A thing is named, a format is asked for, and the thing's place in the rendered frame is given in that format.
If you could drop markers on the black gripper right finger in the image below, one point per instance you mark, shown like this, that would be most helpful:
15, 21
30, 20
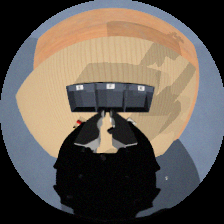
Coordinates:
126, 134

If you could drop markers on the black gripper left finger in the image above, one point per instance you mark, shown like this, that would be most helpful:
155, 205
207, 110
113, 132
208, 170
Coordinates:
87, 134

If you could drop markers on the dark grey rack of labelled bins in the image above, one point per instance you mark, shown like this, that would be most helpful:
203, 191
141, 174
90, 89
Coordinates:
82, 98

